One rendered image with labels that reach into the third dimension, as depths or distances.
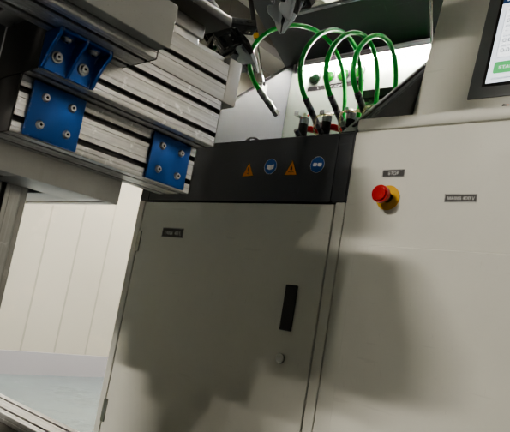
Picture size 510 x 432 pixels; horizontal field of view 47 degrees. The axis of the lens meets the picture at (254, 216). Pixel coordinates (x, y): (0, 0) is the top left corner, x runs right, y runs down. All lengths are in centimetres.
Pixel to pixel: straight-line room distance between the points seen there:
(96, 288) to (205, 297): 217
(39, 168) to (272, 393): 67
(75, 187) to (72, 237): 243
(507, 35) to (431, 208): 58
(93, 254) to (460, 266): 272
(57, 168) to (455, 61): 102
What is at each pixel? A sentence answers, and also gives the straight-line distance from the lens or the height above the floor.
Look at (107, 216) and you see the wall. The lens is 362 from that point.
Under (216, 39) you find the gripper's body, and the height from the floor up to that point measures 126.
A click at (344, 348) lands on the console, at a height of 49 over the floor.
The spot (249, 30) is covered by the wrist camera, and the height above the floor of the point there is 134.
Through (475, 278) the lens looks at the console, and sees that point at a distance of 113.
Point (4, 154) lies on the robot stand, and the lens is 102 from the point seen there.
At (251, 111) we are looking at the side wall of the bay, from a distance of 206.
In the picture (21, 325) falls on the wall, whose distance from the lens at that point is 342.
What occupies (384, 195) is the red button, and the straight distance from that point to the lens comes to 119.
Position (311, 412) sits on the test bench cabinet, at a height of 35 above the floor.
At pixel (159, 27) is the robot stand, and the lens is 90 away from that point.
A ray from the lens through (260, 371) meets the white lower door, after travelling 135.
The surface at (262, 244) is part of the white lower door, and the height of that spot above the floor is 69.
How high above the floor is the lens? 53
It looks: 9 degrees up
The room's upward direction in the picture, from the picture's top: 10 degrees clockwise
